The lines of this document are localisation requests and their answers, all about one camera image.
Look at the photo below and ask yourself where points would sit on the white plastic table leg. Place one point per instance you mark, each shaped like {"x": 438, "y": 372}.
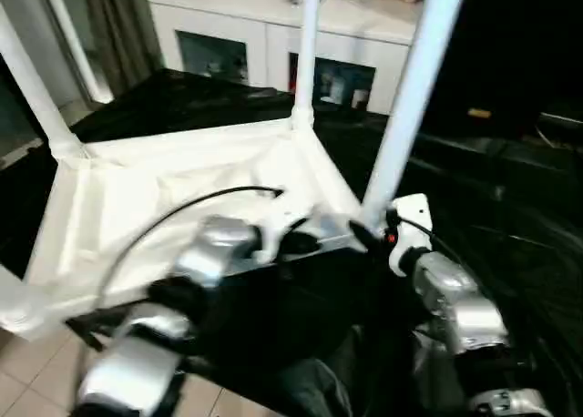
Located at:
{"x": 11, "y": 298}
{"x": 410, "y": 94}
{"x": 36, "y": 94}
{"x": 307, "y": 48}

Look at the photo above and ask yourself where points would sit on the white plastic table top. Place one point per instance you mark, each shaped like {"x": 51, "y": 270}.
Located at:
{"x": 159, "y": 185}

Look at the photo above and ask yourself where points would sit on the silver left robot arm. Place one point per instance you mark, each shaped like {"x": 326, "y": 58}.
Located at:
{"x": 214, "y": 239}

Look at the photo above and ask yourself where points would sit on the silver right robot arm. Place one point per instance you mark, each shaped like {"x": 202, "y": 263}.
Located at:
{"x": 455, "y": 298}

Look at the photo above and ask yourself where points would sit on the black plastic mat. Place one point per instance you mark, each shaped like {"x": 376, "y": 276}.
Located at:
{"x": 478, "y": 185}

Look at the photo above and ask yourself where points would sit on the white mug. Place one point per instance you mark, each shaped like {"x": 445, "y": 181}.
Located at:
{"x": 360, "y": 98}

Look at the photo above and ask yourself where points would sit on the black speaker box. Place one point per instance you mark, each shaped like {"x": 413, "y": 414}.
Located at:
{"x": 492, "y": 48}

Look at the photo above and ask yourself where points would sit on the black metal stand leg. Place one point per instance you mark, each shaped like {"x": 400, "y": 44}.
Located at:
{"x": 88, "y": 335}

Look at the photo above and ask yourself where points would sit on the white glass-door cabinet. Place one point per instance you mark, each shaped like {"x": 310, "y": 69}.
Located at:
{"x": 228, "y": 16}

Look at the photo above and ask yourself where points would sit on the grey curtain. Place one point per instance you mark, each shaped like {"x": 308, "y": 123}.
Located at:
{"x": 123, "y": 25}

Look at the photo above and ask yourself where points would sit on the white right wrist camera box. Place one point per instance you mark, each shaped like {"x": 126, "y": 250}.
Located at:
{"x": 410, "y": 207}

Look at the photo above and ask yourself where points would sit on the white door frame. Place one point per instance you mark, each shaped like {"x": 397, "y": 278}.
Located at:
{"x": 77, "y": 48}

